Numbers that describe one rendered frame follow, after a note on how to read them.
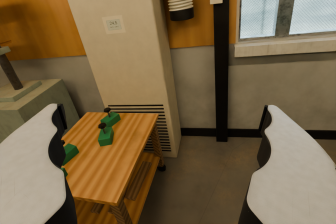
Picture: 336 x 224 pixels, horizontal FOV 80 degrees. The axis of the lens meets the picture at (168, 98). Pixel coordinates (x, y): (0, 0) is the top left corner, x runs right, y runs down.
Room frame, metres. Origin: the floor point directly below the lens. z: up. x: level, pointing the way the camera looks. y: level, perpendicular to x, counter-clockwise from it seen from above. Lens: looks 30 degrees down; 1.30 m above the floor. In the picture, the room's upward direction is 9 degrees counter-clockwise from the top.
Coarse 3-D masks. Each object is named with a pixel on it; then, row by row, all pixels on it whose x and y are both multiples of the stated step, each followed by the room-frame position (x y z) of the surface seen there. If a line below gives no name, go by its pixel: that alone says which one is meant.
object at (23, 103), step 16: (0, 48) 1.47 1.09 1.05; (0, 64) 1.45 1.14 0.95; (16, 80) 1.47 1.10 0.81; (32, 80) 1.61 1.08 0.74; (48, 80) 1.66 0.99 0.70; (0, 96) 1.37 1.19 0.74; (16, 96) 1.35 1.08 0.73; (32, 96) 1.37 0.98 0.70; (48, 96) 1.46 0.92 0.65; (64, 96) 1.60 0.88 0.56; (0, 112) 1.24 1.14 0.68; (16, 112) 1.20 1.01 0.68; (32, 112) 1.28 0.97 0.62; (0, 128) 1.26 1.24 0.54; (16, 128) 1.22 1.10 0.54
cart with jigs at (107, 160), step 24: (96, 120) 1.19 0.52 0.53; (120, 120) 1.14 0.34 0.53; (144, 120) 1.10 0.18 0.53; (72, 144) 0.90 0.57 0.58; (96, 144) 0.93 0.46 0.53; (120, 144) 0.90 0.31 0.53; (144, 144) 0.88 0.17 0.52; (72, 168) 0.77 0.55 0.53; (96, 168) 0.74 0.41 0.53; (120, 168) 0.72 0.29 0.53; (144, 168) 0.99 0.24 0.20; (72, 192) 0.62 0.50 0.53; (96, 192) 0.60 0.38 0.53; (120, 192) 0.58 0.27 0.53; (144, 192) 0.82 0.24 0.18; (96, 216) 0.71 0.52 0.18; (120, 216) 0.57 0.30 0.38
